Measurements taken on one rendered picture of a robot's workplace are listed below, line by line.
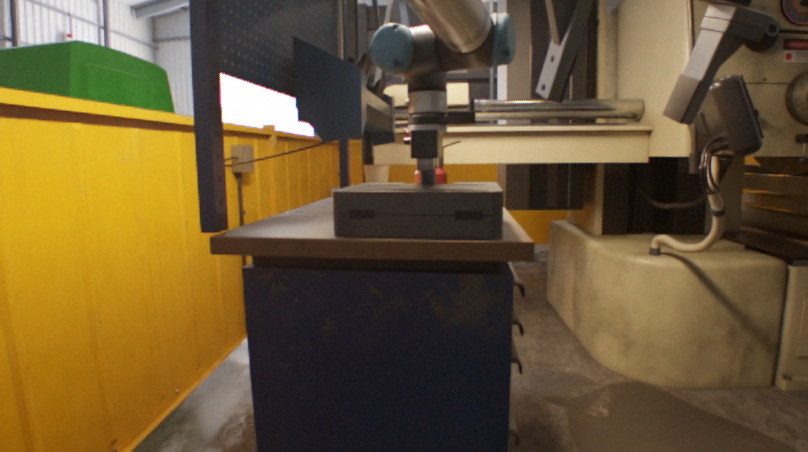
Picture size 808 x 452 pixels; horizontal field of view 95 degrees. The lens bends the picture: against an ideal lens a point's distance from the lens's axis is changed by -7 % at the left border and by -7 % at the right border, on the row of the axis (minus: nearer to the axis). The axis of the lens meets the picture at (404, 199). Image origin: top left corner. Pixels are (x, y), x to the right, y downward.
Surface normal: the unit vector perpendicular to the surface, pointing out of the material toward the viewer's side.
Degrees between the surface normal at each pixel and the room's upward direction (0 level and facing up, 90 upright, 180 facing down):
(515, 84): 90
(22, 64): 80
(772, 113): 90
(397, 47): 90
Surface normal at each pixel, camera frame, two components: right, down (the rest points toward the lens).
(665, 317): -0.49, 0.10
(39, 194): 1.00, 0.00
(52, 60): -0.10, -0.07
